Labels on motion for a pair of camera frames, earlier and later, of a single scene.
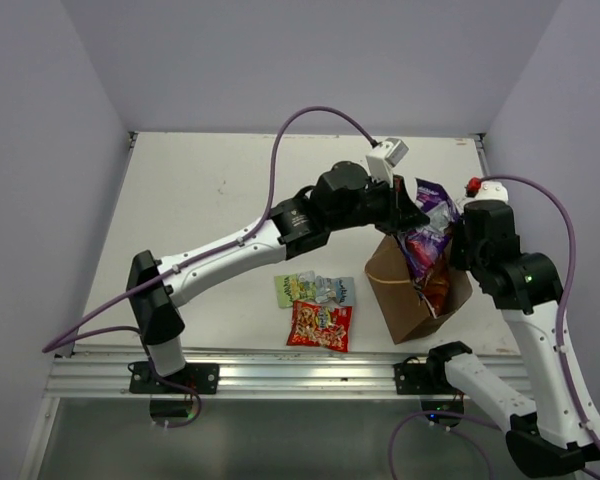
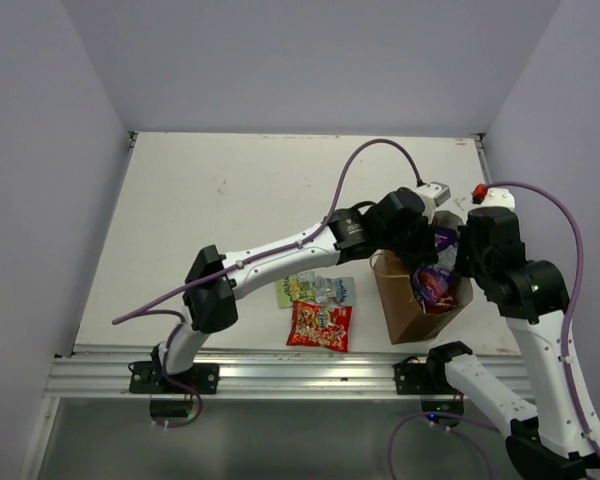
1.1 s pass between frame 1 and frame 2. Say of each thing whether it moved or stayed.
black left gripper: moved
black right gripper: stayed
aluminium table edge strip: stayed
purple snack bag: moved
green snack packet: stayed
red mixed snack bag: stayed
